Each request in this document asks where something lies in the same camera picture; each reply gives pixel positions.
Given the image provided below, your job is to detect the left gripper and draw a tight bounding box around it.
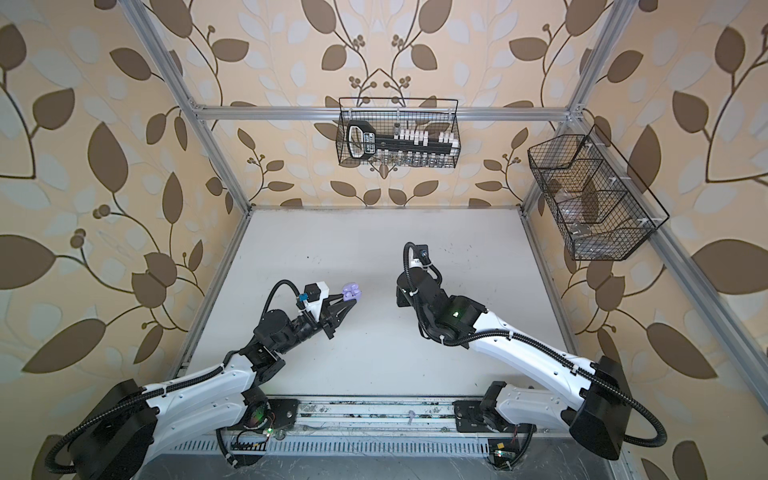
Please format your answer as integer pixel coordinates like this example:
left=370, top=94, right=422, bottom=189
left=274, top=291, right=354, bottom=359

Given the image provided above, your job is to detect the purple charging case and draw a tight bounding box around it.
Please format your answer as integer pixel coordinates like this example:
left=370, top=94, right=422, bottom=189
left=342, top=283, right=362, bottom=301

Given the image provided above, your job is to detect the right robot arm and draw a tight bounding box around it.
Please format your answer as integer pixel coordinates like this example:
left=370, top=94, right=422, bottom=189
left=397, top=242, right=668, bottom=460

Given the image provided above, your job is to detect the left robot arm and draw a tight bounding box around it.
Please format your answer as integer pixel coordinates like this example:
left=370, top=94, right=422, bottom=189
left=44, top=279, right=361, bottom=479

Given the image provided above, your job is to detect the black tool in basket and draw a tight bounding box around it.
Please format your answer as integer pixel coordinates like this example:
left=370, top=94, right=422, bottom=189
left=336, top=120, right=461, bottom=160

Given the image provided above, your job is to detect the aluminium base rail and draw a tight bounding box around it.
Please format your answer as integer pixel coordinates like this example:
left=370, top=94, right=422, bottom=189
left=149, top=394, right=628, bottom=460

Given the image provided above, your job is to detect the back wire basket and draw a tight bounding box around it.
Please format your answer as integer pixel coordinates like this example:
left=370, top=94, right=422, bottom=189
left=335, top=95, right=462, bottom=169

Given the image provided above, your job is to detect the wire basket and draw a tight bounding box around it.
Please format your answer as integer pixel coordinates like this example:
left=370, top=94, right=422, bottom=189
left=527, top=126, right=670, bottom=261
left=335, top=95, right=462, bottom=169

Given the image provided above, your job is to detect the right wire basket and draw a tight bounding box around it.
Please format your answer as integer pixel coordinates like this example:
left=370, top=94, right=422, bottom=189
left=527, top=126, right=670, bottom=261

